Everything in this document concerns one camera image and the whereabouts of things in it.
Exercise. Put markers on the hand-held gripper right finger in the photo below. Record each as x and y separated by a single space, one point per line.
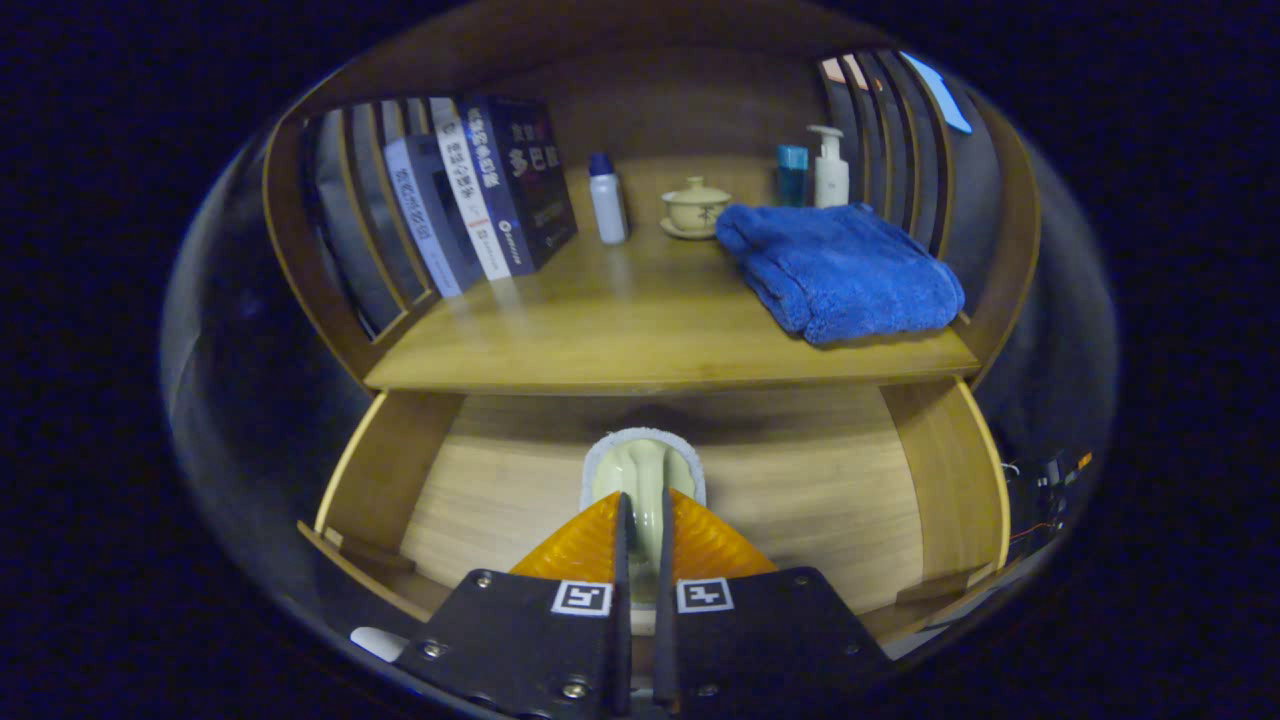
665 650

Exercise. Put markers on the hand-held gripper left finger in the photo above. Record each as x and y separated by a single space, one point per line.
622 640

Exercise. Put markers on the pale green scrub brush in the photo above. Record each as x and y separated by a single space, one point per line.
640 470

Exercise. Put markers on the wooden drawer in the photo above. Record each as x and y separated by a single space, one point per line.
800 500

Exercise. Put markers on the wooden countertop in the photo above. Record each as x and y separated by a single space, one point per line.
620 320

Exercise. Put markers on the wooden cabinet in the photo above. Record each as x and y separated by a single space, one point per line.
650 100

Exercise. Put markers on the blue folded towel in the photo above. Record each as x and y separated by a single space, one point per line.
840 270

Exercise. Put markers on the orange black device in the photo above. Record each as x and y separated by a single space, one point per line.
1050 470

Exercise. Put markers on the white bottle blue cap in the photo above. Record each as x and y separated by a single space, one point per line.
608 210

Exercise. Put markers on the beige lidded teacup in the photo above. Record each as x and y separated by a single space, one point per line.
695 210

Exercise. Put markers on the white spine book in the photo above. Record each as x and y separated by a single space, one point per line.
480 210

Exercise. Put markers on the pale blue book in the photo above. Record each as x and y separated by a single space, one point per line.
430 220

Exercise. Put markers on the dark blue book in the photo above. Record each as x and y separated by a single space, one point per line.
530 180

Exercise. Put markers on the teal bottle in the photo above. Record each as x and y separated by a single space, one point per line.
792 180

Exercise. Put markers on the white pump bottle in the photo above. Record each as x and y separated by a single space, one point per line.
830 180

